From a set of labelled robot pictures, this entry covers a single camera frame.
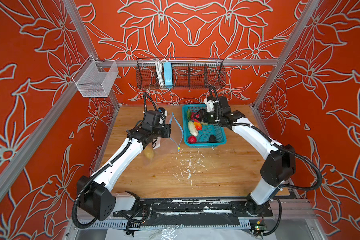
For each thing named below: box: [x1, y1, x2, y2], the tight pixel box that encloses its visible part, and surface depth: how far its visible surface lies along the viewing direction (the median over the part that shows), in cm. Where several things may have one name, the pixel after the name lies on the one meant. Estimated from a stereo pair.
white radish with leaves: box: [187, 108, 198, 137], surface depth 103 cm
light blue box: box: [163, 62, 173, 89], surface depth 92 cm
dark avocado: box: [208, 134, 217, 143], surface depth 99 cm
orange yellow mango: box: [193, 121, 203, 131], surface depth 103 cm
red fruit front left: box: [188, 135, 197, 144], surface depth 96 cm
